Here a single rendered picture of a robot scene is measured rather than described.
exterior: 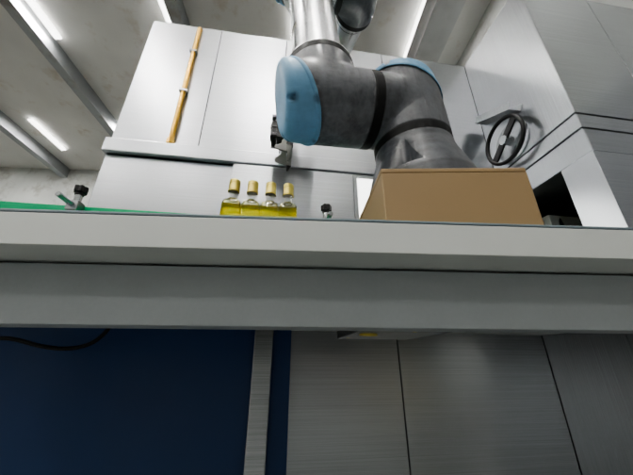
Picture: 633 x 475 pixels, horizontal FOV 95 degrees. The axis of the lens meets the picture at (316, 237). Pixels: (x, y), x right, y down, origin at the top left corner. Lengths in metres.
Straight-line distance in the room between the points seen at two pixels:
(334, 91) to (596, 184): 0.98
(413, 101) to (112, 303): 0.44
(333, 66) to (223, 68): 1.18
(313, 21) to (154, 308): 0.49
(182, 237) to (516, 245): 0.32
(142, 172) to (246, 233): 1.02
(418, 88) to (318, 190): 0.71
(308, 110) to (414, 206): 0.20
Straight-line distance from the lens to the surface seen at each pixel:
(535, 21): 1.71
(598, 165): 1.27
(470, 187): 0.37
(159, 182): 1.23
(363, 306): 0.31
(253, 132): 1.32
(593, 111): 1.44
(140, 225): 0.31
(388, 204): 0.32
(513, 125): 1.56
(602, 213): 1.23
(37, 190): 13.21
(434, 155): 0.40
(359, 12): 0.86
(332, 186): 1.15
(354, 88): 0.45
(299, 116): 0.43
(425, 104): 0.47
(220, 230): 0.28
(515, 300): 0.38
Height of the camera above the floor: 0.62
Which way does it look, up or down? 23 degrees up
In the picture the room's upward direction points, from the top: straight up
